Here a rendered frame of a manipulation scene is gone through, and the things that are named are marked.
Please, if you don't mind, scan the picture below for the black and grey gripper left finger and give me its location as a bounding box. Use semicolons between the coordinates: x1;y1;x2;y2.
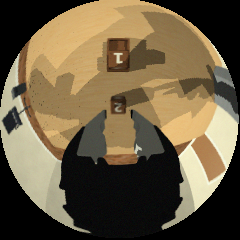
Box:
59;109;107;190

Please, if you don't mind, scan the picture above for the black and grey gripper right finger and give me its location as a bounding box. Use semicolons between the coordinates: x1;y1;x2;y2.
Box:
130;109;184;184

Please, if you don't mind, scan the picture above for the brown wooden tray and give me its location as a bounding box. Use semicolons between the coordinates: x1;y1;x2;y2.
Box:
107;38;130;72

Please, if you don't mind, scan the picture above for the brown wooden number cube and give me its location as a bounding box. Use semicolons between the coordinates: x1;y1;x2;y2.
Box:
110;96;126;114
109;50;128;69

